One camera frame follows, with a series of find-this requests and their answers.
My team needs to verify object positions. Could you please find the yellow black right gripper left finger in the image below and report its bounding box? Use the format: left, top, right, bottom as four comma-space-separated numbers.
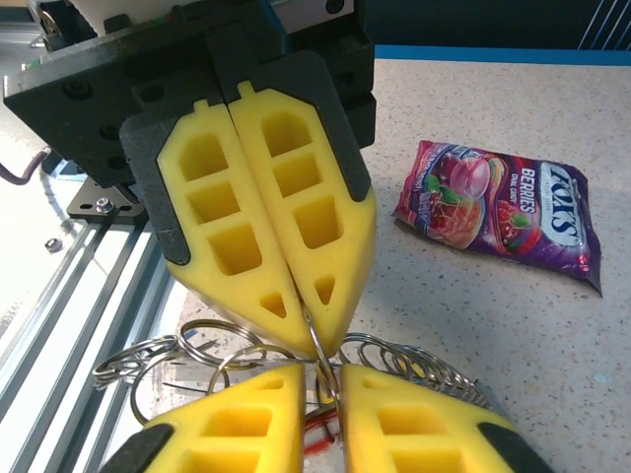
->
98, 363, 306, 473

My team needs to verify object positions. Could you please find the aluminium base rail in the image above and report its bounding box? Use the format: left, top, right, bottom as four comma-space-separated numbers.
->
0, 186, 188, 473

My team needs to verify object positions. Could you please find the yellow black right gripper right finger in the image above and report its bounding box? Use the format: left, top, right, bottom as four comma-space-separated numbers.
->
339, 363, 556, 473

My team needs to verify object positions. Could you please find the purple candy bag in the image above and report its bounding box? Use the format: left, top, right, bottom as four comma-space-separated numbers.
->
392, 139, 603, 298

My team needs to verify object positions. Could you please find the metal keyring chain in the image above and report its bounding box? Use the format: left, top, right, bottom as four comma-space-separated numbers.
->
92, 317, 494, 430

